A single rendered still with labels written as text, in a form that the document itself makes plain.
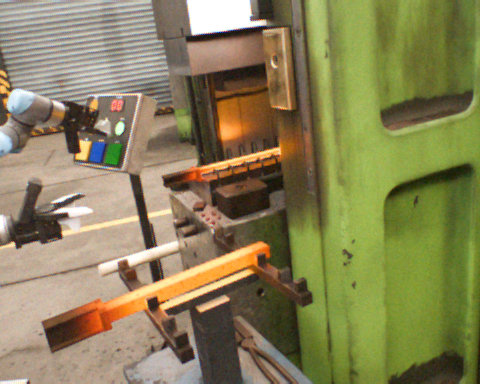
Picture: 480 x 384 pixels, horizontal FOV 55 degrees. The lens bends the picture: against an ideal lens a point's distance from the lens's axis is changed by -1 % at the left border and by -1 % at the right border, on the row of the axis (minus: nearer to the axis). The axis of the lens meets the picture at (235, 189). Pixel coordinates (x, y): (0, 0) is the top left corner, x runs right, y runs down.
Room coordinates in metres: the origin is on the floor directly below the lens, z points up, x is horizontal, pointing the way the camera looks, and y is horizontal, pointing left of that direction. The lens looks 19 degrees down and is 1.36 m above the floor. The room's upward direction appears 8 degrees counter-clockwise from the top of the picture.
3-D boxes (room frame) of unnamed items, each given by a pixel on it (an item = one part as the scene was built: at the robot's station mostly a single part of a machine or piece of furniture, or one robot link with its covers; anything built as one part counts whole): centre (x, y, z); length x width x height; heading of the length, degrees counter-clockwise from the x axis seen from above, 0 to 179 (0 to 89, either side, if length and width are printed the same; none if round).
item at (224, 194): (1.13, -0.02, 0.95); 0.12 x 0.08 x 0.06; 112
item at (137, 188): (1.76, 0.39, 0.54); 0.04 x 0.04 x 1.08; 22
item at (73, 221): (1.06, 0.40, 0.98); 0.09 x 0.03 x 0.06; 76
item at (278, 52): (1.03, -0.13, 1.27); 0.09 x 0.02 x 0.17; 22
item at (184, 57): (1.35, -0.09, 1.32); 0.42 x 0.20 x 0.10; 112
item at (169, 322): (0.61, 0.02, 0.97); 0.23 x 0.06 x 0.02; 117
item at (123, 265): (0.83, 0.13, 0.97); 0.23 x 0.06 x 0.02; 117
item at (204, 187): (1.35, -0.09, 0.96); 0.42 x 0.20 x 0.09; 112
